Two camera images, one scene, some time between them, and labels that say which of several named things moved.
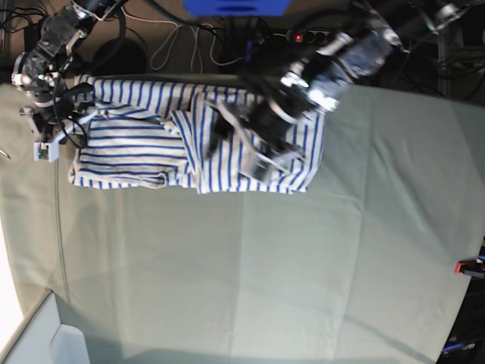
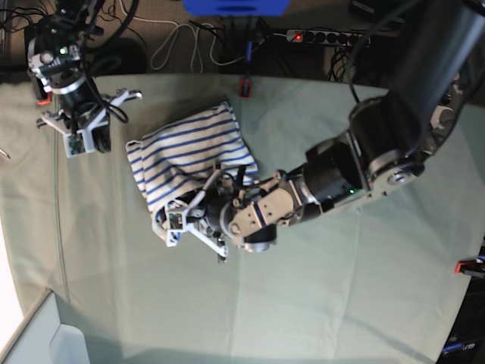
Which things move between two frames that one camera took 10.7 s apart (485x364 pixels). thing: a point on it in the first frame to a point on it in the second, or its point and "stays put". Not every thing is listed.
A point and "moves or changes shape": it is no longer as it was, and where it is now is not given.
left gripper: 50,124 to 77,127
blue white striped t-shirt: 152,141 moves or changes shape
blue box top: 237,7 stays put
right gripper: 262,136 to 202,218
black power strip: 308,36 stays put
